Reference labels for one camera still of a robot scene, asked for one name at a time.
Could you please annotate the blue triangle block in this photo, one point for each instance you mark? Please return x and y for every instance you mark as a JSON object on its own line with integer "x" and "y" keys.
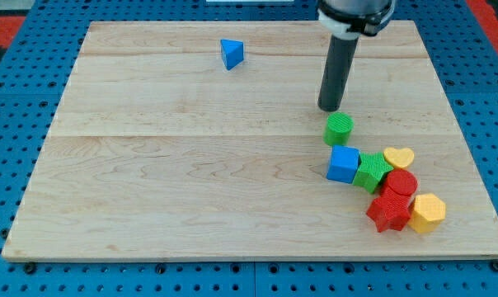
{"x": 232, "y": 52}

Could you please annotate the light wooden board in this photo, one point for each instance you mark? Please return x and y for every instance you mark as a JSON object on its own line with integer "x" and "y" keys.
{"x": 158, "y": 153}

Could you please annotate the green cylinder block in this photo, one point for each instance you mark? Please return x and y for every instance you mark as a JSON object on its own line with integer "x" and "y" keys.
{"x": 338, "y": 129}

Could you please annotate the blue cube block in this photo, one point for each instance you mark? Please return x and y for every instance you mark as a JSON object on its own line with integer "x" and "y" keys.
{"x": 343, "y": 164}

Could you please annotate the green star block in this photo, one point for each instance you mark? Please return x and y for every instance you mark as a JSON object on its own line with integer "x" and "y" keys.
{"x": 371, "y": 172}

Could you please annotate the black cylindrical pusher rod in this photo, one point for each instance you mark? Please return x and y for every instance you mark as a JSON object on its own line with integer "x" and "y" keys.
{"x": 337, "y": 68}

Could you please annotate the yellow heart block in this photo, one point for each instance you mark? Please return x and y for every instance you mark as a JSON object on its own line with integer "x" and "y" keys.
{"x": 399, "y": 158}

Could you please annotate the red star block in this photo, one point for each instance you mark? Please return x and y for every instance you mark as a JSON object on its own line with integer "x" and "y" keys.
{"x": 389, "y": 211}

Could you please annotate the red cylinder block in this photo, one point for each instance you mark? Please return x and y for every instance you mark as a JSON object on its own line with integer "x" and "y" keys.
{"x": 400, "y": 182}

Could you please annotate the yellow hexagon block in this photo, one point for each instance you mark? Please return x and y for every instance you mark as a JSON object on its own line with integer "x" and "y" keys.
{"x": 428, "y": 211}

